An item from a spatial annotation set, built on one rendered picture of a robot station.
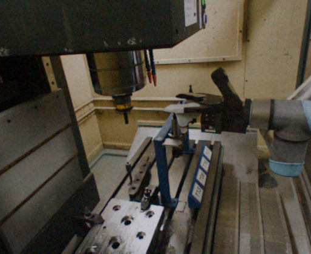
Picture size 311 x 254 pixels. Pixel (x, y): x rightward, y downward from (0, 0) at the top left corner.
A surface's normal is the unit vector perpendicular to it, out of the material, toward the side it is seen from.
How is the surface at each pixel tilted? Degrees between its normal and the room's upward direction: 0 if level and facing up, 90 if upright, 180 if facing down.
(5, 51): 90
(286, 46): 90
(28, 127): 90
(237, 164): 24
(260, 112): 62
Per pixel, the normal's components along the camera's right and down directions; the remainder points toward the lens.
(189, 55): -0.32, 0.42
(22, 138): 0.94, 0.04
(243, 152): -0.23, -0.66
